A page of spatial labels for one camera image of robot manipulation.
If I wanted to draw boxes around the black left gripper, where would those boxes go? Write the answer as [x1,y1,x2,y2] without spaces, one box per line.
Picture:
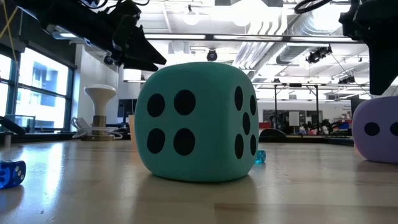
[107,0,167,72]

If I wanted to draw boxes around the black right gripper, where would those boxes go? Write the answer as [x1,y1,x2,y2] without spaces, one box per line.
[338,0,398,96]

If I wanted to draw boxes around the large teal foam die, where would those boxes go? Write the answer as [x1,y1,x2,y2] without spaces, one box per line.
[134,61,260,184]

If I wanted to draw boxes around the large purple foam die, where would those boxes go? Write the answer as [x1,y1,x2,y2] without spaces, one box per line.
[351,95,398,165]

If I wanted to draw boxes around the small clear teal die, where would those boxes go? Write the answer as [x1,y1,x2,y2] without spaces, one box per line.
[254,149,267,165]

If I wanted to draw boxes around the small clear blue die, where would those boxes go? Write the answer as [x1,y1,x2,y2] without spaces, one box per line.
[0,159,27,190]

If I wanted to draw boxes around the black computer monitor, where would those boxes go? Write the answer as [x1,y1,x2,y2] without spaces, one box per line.
[117,98,137,118]

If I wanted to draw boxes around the clear cup with white lid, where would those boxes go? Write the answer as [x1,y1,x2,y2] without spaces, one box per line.
[71,83,124,142]

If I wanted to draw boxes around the black overhead light bar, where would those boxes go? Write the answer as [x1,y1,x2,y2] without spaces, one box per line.
[142,32,369,44]

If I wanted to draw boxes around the large glass window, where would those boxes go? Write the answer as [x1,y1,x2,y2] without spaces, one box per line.
[0,46,75,133]

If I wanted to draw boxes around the white ring ceiling light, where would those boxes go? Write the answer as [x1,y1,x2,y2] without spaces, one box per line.
[183,9,200,26]

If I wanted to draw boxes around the black ceiling camera cluster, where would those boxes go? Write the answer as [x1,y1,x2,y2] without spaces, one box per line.
[305,45,333,65]

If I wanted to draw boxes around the silver ceiling duct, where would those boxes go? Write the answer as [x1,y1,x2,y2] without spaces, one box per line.
[275,9,346,65]

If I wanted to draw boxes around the black background rig frame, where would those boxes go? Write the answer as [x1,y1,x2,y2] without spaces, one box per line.
[253,82,321,133]

